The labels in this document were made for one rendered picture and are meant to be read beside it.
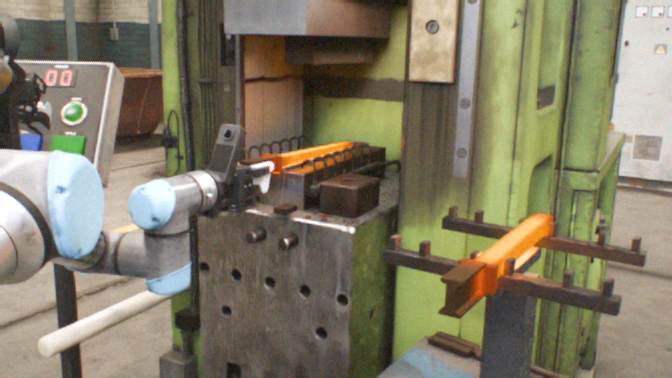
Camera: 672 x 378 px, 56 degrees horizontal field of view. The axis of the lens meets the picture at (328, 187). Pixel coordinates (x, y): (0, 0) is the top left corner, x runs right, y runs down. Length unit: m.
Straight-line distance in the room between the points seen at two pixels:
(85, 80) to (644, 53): 5.41
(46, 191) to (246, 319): 0.79
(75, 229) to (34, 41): 9.82
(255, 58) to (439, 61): 0.50
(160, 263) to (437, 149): 0.60
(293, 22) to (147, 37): 9.09
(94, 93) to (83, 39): 9.45
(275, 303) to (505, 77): 0.65
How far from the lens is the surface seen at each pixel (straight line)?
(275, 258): 1.32
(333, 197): 1.29
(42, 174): 0.72
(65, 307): 1.77
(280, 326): 1.37
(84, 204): 0.74
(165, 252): 1.09
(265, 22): 1.33
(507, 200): 1.32
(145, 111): 8.00
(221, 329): 1.47
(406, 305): 1.45
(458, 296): 0.75
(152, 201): 1.04
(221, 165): 1.19
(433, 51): 1.30
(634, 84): 6.38
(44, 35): 10.61
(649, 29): 6.37
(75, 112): 1.55
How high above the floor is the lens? 1.26
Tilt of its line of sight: 13 degrees down
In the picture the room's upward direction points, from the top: 1 degrees clockwise
